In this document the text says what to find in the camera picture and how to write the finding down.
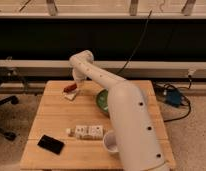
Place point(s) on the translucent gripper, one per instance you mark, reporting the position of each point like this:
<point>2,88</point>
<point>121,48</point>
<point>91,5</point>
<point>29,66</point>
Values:
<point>79,84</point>

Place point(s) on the red pepper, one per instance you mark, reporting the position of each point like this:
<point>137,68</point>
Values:
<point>70,88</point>

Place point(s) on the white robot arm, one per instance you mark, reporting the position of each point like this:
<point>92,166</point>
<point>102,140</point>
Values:
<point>137,143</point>

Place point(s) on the white sponge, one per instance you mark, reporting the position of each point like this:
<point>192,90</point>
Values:
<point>71,96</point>

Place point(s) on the green bowl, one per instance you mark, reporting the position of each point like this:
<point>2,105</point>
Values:
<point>101,101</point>

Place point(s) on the wooden folding table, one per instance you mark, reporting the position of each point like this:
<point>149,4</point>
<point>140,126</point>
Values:
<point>55,114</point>

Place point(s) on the white patterned bottle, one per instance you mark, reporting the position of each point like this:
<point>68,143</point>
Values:
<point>85,132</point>

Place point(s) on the black smartphone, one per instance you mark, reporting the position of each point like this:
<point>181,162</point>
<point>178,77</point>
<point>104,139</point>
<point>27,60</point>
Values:
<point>51,144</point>

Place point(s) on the blue power box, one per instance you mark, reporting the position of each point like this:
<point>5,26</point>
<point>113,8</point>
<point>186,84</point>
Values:
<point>173,98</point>

